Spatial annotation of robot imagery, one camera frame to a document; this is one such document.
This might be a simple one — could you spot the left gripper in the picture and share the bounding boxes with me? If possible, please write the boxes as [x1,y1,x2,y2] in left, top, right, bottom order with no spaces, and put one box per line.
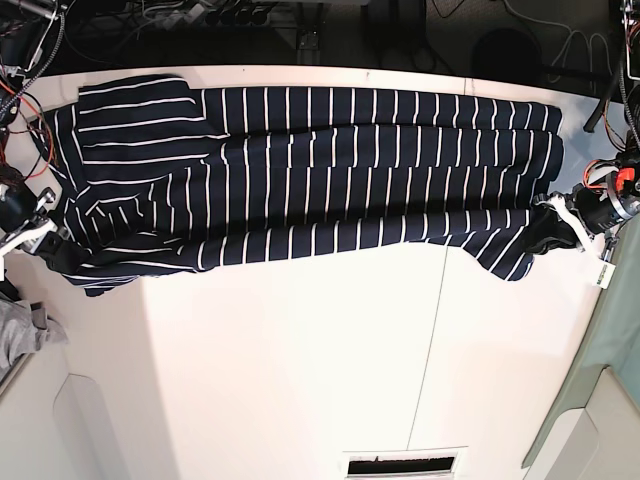
[522,159,639,260]

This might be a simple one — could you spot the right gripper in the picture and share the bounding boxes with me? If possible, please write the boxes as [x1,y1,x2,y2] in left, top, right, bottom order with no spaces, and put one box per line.
[1,183,83,275]

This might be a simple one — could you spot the navy white striped t-shirt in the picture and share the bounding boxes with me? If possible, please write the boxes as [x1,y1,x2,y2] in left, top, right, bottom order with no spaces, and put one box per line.
[39,75,564,296]

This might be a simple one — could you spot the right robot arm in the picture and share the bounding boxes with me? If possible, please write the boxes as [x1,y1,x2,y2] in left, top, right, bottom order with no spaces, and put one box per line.
[1,1,88,275]

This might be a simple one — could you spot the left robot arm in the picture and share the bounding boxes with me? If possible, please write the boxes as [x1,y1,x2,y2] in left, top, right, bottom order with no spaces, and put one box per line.
[524,1,639,261]

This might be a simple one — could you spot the grey clothes pile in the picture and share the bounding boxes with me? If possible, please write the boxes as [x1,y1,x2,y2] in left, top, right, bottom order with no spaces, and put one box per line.
[1,280,68,377]

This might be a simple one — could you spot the black power strip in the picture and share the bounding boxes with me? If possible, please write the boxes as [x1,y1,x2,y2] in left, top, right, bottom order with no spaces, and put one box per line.
[205,1,276,27]

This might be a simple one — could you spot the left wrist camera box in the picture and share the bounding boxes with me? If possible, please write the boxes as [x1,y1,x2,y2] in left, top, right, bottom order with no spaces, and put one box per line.
[595,260,616,289]

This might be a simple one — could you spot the white cables in background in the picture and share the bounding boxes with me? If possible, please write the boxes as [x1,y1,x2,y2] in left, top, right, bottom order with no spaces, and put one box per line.
[502,0,619,76]

